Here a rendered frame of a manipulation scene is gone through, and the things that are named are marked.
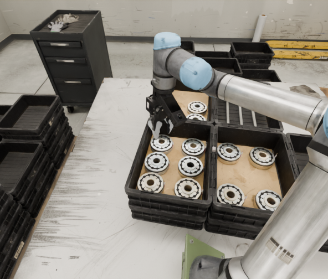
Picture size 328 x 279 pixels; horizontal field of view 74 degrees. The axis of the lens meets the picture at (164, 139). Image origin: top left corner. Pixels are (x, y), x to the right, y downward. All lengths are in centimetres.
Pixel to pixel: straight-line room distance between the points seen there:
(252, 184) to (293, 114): 45
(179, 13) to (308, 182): 378
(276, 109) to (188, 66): 24
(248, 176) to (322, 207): 57
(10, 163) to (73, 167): 74
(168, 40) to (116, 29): 363
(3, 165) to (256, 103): 166
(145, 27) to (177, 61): 356
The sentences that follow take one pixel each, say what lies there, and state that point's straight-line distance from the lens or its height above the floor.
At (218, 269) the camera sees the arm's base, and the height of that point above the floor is 92.
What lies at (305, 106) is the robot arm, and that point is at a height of 129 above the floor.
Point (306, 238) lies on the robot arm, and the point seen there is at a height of 122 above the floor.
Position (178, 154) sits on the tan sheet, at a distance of 99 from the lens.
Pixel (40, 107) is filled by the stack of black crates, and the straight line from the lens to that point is 205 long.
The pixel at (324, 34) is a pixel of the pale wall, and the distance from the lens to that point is 482.
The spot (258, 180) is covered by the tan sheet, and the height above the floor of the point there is 83.
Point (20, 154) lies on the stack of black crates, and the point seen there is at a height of 38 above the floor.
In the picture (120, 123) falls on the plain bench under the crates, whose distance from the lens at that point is 136.
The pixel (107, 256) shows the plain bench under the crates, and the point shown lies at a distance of 94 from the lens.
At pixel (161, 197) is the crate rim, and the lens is 76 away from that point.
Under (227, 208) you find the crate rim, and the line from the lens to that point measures 76.
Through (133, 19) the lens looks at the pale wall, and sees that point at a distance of 414.
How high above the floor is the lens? 159
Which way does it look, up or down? 46 degrees down
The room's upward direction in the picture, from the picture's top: straight up
